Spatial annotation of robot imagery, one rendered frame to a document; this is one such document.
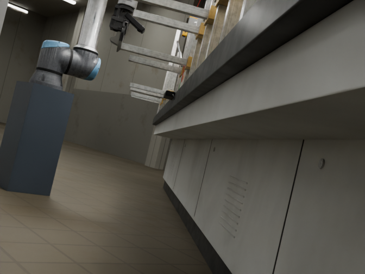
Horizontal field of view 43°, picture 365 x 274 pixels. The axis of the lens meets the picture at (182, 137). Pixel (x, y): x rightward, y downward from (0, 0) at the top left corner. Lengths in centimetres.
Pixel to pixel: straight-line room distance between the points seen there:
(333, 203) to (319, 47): 41
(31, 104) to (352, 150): 201
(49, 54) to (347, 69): 236
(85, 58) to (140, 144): 630
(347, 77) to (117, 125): 936
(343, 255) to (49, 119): 208
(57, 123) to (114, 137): 710
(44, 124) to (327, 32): 223
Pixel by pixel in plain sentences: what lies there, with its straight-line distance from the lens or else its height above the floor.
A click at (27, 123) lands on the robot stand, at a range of 262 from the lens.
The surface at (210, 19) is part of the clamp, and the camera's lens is 174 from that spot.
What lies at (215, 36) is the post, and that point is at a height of 81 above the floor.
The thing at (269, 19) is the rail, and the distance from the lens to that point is 66.
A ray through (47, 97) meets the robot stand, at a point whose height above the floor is 54.
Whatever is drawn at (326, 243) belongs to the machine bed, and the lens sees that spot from 89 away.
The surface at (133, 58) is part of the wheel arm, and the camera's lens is 247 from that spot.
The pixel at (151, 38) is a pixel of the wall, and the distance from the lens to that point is 962.
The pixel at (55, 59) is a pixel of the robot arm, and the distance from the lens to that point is 272.
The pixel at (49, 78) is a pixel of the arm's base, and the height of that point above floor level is 65.
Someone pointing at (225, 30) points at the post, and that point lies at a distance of 128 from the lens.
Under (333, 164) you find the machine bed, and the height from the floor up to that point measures 47.
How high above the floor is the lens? 43
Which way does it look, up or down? 2 degrees up
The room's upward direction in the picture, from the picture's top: 13 degrees clockwise
